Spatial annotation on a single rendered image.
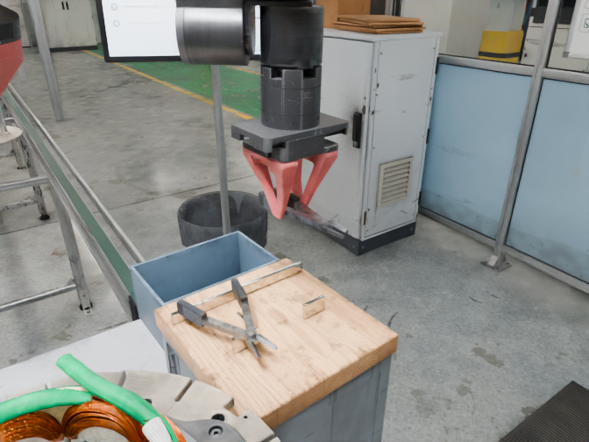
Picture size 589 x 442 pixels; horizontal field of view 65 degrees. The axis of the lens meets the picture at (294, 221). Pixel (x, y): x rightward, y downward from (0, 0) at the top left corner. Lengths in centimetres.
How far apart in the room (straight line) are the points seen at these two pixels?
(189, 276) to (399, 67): 198
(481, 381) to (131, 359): 148
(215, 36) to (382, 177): 222
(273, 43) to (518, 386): 186
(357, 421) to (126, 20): 101
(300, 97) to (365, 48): 197
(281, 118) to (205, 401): 25
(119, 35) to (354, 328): 95
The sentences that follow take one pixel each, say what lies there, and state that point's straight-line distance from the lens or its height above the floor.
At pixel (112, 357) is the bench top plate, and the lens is 96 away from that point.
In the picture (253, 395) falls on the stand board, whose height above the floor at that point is 107.
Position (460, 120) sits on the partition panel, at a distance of 280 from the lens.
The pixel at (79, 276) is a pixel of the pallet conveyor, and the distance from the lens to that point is 242.
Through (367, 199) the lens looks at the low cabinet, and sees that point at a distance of 260.
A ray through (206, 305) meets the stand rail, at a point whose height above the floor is 107.
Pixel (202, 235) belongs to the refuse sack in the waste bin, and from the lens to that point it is 187.
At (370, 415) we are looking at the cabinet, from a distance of 58.
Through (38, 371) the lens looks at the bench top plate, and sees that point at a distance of 99.
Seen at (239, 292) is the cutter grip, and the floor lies 109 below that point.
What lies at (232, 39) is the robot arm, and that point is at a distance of 43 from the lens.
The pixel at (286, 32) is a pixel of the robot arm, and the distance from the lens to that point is 42.
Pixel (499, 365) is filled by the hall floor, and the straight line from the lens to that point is 218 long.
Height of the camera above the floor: 139
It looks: 26 degrees down
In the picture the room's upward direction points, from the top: straight up
